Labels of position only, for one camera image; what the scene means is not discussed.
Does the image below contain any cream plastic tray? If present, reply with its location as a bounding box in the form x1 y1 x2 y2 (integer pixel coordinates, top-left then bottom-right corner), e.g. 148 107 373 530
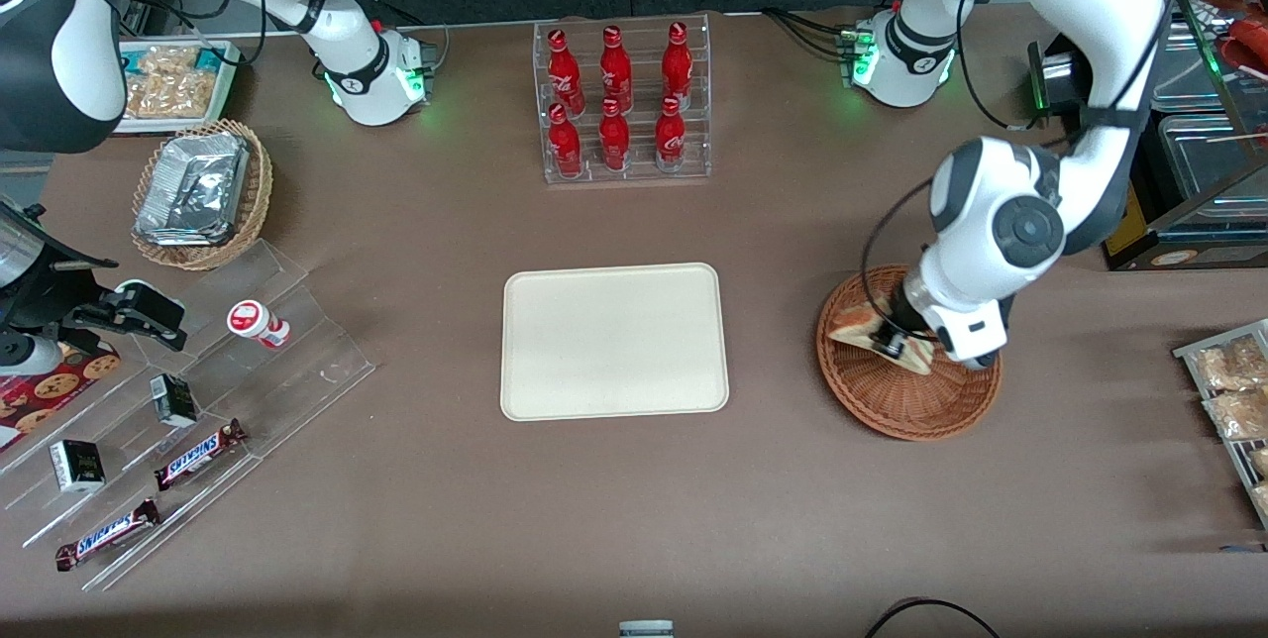
500 263 730 422

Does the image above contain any red cola bottle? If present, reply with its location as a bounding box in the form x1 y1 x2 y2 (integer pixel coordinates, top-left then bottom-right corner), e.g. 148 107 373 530
662 22 693 111
548 29 585 116
655 96 687 172
600 26 633 114
548 103 583 178
598 98 631 172

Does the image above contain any black looped table cable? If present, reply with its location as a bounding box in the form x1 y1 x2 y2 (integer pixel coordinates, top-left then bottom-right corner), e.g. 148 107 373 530
866 597 1004 638

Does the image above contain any red cookie box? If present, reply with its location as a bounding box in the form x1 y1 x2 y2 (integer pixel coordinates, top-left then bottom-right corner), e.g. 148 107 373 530
0 341 122 451

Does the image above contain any clear acrylic stepped display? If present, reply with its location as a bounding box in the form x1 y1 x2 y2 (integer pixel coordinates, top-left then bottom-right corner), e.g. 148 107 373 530
0 240 377 591

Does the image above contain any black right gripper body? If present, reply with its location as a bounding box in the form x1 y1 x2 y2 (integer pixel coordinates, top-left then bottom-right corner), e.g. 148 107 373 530
0 202 120 334

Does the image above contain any black arm base cable bundle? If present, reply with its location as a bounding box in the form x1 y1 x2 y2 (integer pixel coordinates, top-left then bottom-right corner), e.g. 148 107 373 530
761 8 855 62

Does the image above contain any white snack tray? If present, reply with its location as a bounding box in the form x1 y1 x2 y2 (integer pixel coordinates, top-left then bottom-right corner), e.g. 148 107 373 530
117 39 241 136

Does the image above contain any brown Snickers bar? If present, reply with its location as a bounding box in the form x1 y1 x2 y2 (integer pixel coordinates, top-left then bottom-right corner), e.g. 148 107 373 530
155 419 249 491
54 498 161 572

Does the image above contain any small black carton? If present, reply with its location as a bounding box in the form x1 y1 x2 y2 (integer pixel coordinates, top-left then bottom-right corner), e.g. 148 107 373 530
50 440 106 493
150 373 198 428

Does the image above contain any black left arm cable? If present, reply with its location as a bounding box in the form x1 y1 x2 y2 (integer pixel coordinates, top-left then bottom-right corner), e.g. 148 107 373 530
859 0 1200 342

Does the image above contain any clear acrylic bottle rack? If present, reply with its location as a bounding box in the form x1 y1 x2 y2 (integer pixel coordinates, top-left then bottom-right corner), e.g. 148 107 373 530
533 13 712 185

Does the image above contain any triangular sandwich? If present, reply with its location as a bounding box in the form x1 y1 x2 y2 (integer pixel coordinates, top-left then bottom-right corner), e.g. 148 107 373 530
828 301 935 376

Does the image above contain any stack of foil trays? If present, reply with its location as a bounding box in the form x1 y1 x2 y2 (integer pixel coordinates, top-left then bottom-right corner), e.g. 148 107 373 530
136 131 249 248

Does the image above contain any steel pan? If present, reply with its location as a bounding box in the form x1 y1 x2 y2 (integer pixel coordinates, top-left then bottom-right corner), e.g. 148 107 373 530
1157 113 1268 203
1154 16 1244 112

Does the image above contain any grey wire snack rack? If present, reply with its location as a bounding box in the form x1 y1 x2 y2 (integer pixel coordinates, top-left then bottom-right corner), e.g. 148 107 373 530
1174 319 1268 530

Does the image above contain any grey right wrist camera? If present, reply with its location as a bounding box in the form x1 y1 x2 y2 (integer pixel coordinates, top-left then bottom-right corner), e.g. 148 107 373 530
0 331 62 377

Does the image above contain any light wicker basket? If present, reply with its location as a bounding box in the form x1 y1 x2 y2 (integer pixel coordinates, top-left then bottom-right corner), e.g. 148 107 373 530
132 119 273 271

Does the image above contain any brown wicker basket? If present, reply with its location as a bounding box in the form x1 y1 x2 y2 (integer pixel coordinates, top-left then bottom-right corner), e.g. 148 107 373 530
816 265 1004 442

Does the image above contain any black food warmer cabinet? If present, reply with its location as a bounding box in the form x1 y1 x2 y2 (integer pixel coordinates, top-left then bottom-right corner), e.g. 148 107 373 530
1027 0 1268 272

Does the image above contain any white red-capped yogurt bottle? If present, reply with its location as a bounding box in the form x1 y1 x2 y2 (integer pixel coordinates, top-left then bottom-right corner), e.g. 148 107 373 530
227 300 291 350

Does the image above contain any clear bagged snack pack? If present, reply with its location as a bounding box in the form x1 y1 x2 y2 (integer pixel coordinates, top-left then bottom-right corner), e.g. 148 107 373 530
127 73 219 120
134 46 204 79

